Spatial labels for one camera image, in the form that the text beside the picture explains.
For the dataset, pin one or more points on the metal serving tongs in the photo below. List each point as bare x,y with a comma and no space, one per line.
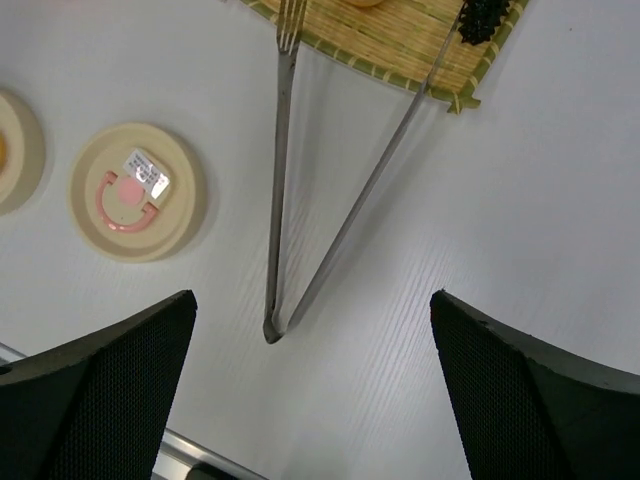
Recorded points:
288,38

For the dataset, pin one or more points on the aluminium front rail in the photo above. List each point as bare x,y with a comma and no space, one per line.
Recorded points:
200,457

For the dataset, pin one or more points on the cream lid orange handle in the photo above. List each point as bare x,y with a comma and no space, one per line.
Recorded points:
23,152

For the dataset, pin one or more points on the bamboo mat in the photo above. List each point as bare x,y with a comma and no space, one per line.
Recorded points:
396,43

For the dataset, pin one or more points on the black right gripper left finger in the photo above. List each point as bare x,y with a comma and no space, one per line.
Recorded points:
153,339

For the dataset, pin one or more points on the cream lid pink handle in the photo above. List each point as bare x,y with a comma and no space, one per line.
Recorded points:
137,193

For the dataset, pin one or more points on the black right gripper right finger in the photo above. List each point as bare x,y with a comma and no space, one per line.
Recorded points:
526,409

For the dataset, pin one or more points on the black seaweed food piece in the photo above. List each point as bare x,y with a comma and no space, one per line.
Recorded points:
482,16

